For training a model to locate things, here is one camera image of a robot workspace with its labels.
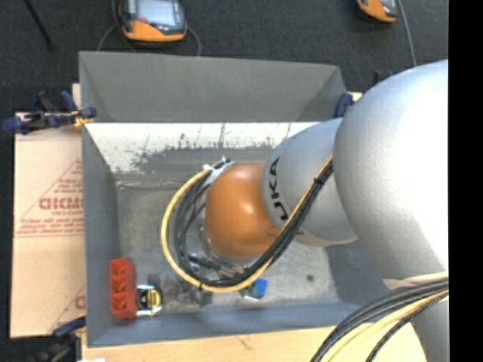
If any small blue block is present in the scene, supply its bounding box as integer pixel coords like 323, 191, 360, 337
248, 277, 269, 300

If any clear plastic packet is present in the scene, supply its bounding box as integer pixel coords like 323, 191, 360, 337
146, 271, 214, 308

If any yellow and chrome tape measure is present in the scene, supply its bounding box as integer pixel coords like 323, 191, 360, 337
134, 284, 165, 318

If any red plastic block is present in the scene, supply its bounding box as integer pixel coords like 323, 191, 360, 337
109, 257, 138, 320

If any brown cardboard board, red print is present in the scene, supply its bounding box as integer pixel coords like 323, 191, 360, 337
8, 125, 88, 339

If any grey metal bin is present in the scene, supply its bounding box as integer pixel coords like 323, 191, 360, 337
78, 51, 386, 348

